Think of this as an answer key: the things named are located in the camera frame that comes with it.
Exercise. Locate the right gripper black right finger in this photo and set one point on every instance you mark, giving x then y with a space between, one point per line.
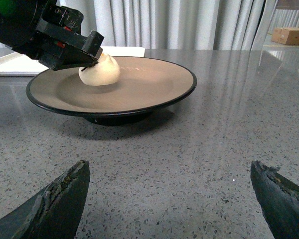
279 200

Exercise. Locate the grey pleated curtain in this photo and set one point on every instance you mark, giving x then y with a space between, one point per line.
185 24

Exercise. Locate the brown cardboard box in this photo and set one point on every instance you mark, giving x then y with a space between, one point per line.
286 35

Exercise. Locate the white steamed bun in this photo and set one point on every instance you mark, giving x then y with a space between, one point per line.
105 72

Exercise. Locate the beige plate with black rim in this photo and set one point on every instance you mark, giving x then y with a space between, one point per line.
145 85

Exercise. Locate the white plastic tray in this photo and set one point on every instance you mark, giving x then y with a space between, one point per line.
19 65

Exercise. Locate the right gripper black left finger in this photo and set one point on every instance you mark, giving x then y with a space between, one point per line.
54 212

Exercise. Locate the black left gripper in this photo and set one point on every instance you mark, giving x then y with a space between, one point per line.
48 33

